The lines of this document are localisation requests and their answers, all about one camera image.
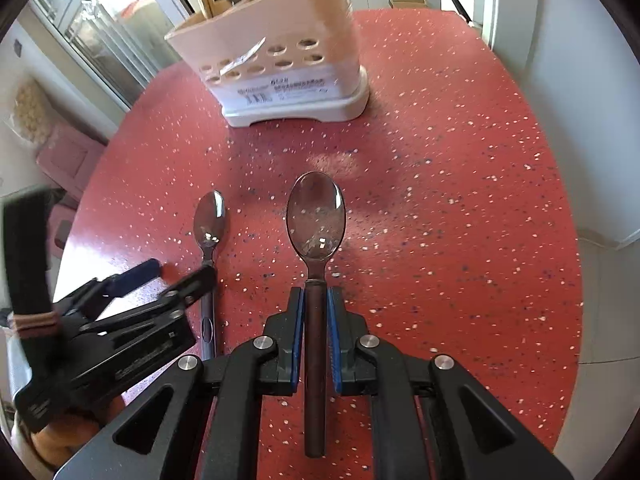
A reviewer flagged person's left hand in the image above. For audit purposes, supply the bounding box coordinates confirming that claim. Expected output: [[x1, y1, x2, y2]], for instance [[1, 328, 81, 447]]
[[30, 395, 123, 466]]

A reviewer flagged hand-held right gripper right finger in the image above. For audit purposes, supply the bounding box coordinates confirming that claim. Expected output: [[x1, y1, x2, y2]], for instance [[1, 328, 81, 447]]
[[327, 285, 576, 480]]

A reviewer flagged person's left forearm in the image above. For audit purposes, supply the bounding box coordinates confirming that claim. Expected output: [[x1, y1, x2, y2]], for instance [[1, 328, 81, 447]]
[[0, 187, 58, 341]]

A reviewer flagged beige plastic utensil holder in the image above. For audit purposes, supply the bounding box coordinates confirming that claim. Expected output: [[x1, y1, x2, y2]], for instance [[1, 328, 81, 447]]
[[165, 0, 371, 128]]

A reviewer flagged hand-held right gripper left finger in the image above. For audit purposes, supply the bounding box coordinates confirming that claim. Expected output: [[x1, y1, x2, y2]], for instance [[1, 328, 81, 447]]
[[52, 287, 306, 480]]

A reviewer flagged glass sliding door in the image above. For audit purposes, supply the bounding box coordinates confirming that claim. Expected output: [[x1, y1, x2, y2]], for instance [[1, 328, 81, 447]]
[[27, 0, 196, 111]]

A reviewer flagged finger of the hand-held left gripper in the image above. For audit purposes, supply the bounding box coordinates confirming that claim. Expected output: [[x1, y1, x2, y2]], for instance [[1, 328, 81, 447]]
[[52, 259, 162, 321], [80, 265, 218, 341]]

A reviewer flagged clear bag of pale contents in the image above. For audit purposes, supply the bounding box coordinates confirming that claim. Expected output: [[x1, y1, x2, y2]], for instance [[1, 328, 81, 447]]
[[5, 80, 53, 148]]

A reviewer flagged white door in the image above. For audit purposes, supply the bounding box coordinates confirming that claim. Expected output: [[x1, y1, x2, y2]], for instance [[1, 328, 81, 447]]
[[437, 0, 531, 68]]

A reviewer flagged metal spoon grey handle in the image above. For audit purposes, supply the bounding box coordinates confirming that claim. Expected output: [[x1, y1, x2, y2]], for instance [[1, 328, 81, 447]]
[[193, 190, 229, 362]]

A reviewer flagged pink box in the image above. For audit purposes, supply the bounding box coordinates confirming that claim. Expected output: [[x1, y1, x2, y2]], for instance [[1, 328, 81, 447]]
[[36, 122, 107, 201]]

